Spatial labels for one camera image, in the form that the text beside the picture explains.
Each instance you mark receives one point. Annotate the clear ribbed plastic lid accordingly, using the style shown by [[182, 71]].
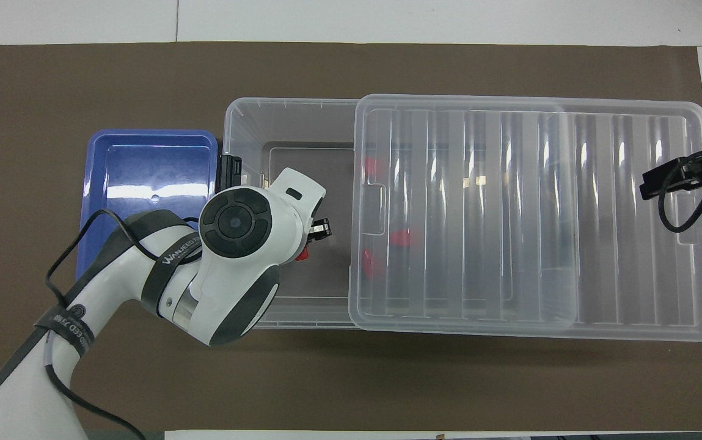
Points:
[[601, 256]]

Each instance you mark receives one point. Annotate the clear plastic storage box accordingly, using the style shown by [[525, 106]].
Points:
[[302, 122]]

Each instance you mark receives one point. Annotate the blue plastic tray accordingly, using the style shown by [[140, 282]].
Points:
[[143, 165]]

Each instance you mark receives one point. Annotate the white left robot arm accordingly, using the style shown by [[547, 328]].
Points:
[[241, 269]]

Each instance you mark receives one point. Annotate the red block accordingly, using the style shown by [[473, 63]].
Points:
[[302, 254], [402, 238], [368, 263], [374, 164]]

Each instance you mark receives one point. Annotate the brown table mat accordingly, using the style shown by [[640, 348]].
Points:
[[387, 385]]

